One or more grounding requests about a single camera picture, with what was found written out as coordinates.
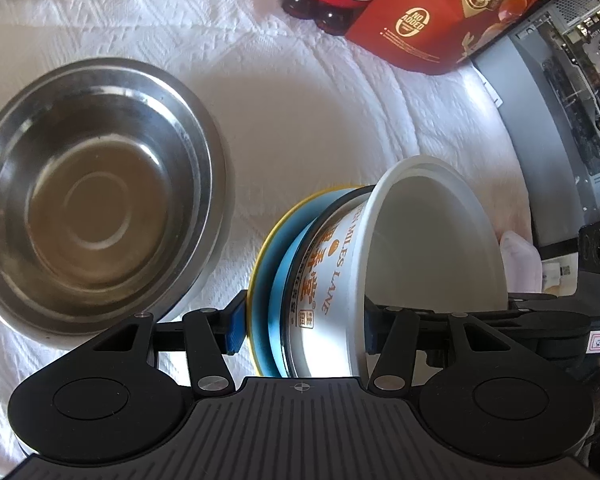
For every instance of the stainless steel bowl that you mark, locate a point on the stainless steel bowl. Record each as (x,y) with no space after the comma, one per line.
(95,200)

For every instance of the white textured cloth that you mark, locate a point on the white textured cloth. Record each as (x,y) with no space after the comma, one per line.
(280,110)

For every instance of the white computer case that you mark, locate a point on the white computer case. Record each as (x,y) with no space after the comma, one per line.
(555,110)

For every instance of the red snack bag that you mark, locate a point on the red snack bag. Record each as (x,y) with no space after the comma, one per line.
(430,20)

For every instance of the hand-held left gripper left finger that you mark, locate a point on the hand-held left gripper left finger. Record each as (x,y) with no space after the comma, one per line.
(236,325)

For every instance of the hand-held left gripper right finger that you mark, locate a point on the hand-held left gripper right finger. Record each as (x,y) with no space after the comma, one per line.
(372,330)

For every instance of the white printed paper bowl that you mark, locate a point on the white printed paper bowl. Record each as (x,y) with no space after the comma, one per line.
(430,250)

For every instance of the translucent plastic container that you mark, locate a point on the translucent plastic container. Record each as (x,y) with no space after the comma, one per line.
(522,260)

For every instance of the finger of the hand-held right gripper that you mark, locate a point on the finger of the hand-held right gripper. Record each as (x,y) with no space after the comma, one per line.
(545,305)

